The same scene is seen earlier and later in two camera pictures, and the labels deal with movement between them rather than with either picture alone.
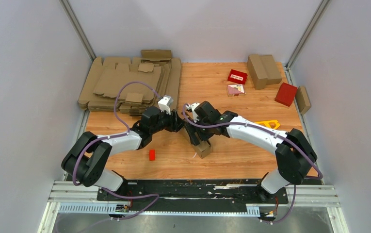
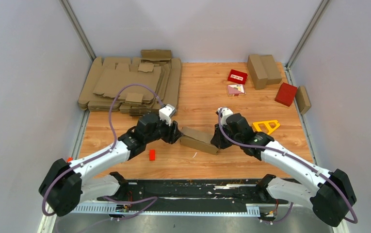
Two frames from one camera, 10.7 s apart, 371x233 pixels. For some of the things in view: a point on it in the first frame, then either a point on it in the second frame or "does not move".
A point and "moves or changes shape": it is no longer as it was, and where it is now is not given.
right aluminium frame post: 304,39 does not move
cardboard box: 203,149 moves or changes shape
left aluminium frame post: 74,22 does not move
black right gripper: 194,139 to 217,140
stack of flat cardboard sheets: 119,84 does not move
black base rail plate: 233,192 does not move
